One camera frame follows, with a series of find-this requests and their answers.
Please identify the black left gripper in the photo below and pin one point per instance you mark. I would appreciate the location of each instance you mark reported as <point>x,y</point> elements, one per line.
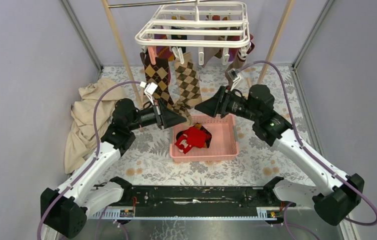
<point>165,118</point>

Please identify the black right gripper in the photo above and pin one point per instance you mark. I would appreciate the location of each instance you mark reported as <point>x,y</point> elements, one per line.
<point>218,104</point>

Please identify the beige green argyle sock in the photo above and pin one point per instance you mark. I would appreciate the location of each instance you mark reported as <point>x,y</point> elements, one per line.
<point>188,83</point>

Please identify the black red yellow argyle sock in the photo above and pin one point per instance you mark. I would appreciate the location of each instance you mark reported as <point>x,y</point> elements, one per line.
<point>197,135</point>

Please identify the dark brown tan argyle sock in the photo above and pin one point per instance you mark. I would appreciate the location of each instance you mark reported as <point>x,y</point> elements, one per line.
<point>158,73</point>

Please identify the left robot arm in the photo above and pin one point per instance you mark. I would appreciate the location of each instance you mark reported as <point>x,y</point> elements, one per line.
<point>67,208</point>

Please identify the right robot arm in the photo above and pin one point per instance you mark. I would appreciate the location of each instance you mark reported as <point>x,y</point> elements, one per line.
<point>335,193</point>

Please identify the white clip hanger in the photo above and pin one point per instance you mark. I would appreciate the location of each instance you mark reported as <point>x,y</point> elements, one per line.
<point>203,18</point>

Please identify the pink plastic basket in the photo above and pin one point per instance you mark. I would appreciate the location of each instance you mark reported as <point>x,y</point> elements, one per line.
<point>224,145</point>

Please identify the taupe sock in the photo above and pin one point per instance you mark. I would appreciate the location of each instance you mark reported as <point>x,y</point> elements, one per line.
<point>238,62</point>

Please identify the purple striped sock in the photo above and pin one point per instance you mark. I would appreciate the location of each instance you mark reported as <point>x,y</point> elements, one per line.
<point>162,51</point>

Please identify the beige cloth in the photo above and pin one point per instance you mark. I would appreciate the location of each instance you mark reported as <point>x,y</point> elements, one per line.
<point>81,140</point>

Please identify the metal hanging rod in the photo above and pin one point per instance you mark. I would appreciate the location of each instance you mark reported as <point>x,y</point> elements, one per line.
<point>144,4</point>

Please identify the wooden drying rack frame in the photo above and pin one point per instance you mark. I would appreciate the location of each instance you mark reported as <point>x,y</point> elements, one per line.
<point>122,24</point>

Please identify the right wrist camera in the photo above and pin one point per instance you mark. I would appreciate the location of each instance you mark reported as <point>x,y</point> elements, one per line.
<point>233,77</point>

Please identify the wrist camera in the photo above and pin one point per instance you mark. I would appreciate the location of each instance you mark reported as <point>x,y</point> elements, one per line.
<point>148,88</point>
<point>233,77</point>

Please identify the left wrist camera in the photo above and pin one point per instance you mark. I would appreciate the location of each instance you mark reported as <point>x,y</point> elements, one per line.
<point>148,88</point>

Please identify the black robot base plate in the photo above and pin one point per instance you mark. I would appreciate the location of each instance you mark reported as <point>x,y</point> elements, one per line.
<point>185,202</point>

